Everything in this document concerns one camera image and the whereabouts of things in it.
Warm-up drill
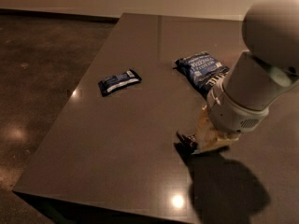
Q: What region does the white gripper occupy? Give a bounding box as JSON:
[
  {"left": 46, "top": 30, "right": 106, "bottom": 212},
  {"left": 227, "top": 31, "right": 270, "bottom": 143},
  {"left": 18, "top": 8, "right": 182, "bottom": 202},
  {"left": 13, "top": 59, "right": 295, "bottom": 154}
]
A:
[{"left": 192, "top": 77, "right": 270, "bottom": 155}]

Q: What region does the black rxbar chocolate wrapper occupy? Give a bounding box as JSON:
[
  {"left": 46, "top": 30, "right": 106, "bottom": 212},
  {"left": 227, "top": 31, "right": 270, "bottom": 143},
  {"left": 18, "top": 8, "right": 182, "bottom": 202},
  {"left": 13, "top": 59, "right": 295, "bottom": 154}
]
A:
[{"left": 177, "top": 133, "right": 198, "bottom": 152}]

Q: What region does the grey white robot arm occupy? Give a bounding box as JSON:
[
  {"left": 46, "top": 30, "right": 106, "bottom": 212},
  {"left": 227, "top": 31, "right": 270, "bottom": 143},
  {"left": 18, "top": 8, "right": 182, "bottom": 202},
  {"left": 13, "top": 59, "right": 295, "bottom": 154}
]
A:
[{"left": 192, "top": 0, "right": 299, "bottom": 154}]

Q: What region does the blue kettle chip bag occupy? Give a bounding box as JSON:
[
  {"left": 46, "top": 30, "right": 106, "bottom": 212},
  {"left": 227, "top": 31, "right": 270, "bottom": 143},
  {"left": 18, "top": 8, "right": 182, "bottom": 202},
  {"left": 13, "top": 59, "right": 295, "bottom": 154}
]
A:
[{"left": 175, "top": 51, "right": 230, "bottom": 98}]

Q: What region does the dark blue snack bar wrapper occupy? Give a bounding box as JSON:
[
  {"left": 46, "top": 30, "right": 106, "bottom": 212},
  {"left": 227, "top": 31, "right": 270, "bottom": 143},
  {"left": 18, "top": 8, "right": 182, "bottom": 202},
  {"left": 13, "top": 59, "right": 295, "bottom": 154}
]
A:
[{"left": 98, "top": 69, "right": 142, "bottom": 97}]

